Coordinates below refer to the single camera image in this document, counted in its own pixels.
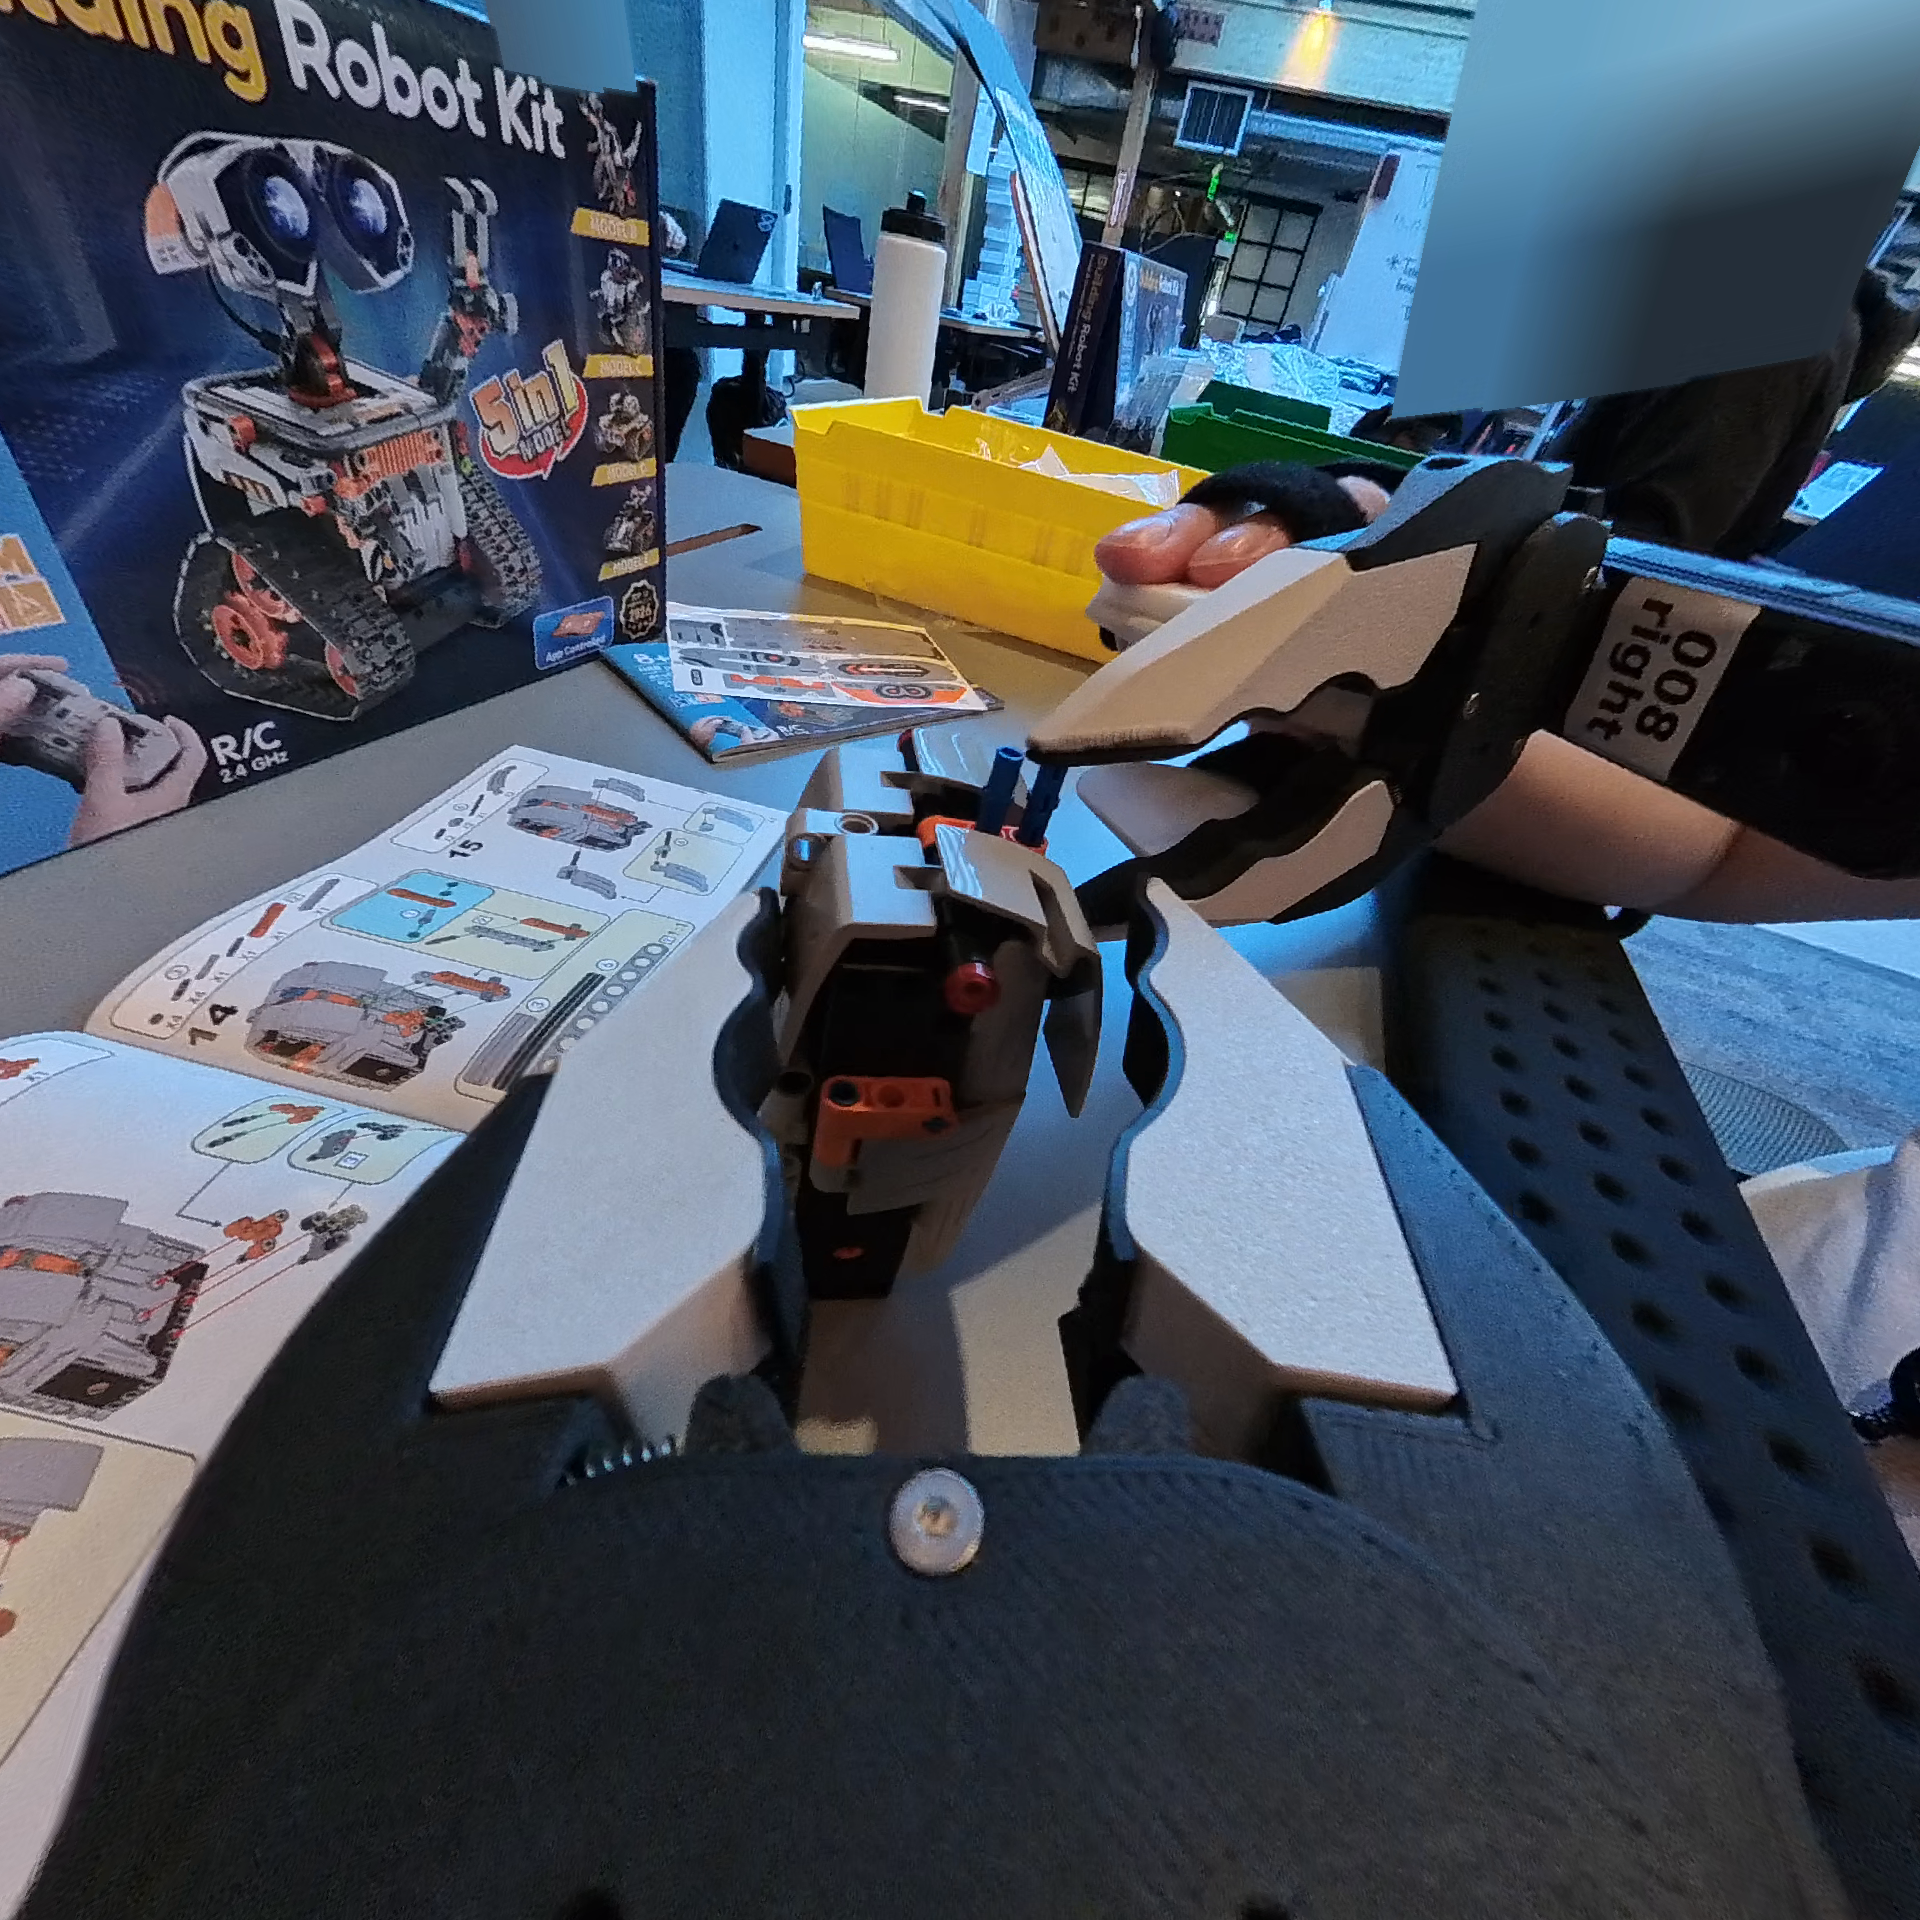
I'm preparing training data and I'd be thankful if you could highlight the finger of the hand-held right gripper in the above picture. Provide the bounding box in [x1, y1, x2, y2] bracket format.
[1069, 760, 1411, 928]
[1021, 542, 1485, 760]

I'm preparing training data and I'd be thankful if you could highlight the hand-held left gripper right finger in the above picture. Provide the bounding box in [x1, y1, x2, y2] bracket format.
[1103, 876, 1467, 1453]

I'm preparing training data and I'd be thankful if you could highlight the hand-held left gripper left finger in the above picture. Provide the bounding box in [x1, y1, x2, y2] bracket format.
[431, 887, 809, 1442]

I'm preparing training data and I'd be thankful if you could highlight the grey building block robot model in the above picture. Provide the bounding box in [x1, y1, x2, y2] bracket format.
[759, 737, 1109, 1300]

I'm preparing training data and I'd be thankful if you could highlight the person's right forearm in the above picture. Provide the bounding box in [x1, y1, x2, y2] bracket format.
[1431, 737, 1920, 922]

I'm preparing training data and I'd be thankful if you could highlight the grey desk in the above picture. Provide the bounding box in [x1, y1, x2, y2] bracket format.
[0, 456, 1411, 1462]

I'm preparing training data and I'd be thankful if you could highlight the person's right hand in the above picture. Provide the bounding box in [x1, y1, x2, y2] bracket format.
[1098, 504, 1299, 588]

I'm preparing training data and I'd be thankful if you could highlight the green plastic bin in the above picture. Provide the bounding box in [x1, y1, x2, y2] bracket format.
[1163, 377, 1425, 474]

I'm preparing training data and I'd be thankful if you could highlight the clear plastic bag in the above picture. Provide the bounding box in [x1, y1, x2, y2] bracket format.
[977, 422, 1187, 504]

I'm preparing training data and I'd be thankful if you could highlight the dark robot kit box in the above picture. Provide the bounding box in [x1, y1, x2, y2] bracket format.
[1050, 238, 1187, 441]

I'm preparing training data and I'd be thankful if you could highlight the yellow plastic bin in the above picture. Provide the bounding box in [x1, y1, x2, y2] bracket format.
[789, 397, 1219, 662]

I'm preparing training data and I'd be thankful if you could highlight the open instruction booklet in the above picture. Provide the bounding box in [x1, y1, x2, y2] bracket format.
[0, 747, 789, 1772]

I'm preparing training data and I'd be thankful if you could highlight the sticker sheet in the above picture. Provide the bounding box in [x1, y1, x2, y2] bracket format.
[664, 597, 964, 713]

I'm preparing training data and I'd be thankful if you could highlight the small blue booklet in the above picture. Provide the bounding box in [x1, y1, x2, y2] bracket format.
[600, 639, 1006, 768]

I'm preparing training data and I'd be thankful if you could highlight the tilted whiteboard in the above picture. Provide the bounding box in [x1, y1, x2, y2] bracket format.
[943, 0, 1085, 323]

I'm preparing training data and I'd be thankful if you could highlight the white water bottle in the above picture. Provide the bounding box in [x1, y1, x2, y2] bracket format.
[866, 191, 950, 411]

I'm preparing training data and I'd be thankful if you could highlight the blue robot kit box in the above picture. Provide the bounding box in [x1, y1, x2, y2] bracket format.
[0, 0, 666, 879]

